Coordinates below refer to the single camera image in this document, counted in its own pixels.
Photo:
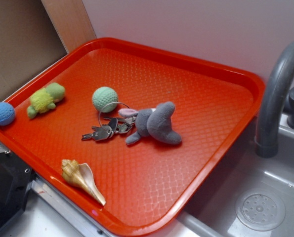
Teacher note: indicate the grey plastic faucet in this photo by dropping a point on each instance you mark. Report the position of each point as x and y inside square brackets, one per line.
[280, 82]

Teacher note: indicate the brown cardboard panel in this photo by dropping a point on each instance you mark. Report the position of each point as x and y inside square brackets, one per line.
[36, 33]

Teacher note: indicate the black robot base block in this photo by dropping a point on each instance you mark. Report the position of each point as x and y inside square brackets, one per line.
[15, 183]

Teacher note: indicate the green dimpled ball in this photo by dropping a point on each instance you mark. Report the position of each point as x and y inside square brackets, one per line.
[105, 99]

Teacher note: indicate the orange plastic tray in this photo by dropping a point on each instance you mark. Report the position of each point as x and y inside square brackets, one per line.
[147, 184]

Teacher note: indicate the green plush turtle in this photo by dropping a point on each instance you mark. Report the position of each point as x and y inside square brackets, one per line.
[45, 99]

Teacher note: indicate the blue dimpled ball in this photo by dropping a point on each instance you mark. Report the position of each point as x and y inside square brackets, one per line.
[7, 113]

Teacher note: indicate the grey plush elephant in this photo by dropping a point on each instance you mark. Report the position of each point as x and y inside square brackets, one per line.
[155, 123]

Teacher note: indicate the grey plastic sink basin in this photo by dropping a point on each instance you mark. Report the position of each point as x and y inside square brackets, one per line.
[211, 210]

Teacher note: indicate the round sink drain strainer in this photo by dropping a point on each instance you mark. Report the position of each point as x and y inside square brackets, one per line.
[260, 209]

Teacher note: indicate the tan conch seashell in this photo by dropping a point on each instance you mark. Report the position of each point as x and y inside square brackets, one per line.
[81, 176]

